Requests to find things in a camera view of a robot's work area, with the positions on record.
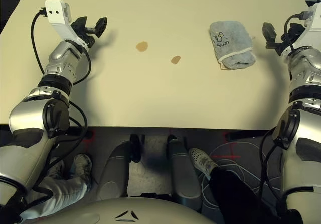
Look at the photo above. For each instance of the grey right robot leg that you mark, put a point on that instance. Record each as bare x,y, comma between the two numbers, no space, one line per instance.
183,173

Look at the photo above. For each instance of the small brown liquid spill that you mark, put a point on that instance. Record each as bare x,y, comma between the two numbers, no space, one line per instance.
175,59

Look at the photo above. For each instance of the grey robot torso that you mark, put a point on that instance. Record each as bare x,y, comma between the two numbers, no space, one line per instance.
125,209

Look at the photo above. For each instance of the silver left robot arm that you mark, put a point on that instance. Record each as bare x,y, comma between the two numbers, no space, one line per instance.
30,113

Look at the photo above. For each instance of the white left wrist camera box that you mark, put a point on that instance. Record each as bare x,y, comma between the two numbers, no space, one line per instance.
59,20

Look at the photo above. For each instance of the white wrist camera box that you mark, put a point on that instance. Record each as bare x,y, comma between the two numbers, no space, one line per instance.
312,25
59,20

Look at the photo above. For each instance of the black trouser leg of bystander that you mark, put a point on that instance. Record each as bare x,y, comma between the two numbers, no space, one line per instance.
230,196

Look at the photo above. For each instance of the grey robot leg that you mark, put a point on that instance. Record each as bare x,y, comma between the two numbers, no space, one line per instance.
115,168
183,173

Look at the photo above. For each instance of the grey terry rag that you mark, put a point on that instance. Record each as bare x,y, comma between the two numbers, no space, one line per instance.
230,48

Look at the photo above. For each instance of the white grey sneaker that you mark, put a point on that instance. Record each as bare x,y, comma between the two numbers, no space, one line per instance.
84,165

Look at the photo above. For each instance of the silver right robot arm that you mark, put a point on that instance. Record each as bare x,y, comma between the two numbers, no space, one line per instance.
303,83

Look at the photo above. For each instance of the large brown liquid spill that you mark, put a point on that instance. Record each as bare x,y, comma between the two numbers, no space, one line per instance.
142,46

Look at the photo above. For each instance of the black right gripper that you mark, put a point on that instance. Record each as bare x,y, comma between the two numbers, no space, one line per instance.
286,40

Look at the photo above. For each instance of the white mesh sneaker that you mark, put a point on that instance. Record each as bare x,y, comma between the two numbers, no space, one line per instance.
200,160

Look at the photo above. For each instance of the grey left robot leg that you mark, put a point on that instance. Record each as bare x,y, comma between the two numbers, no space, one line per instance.
115,168

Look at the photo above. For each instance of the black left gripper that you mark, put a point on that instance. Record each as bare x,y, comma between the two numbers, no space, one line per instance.
89,37

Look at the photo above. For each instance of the grey trouser leg of bystander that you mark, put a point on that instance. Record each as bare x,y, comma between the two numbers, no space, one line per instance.
62,191

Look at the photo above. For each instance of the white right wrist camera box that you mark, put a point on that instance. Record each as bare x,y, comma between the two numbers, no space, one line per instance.
312,25

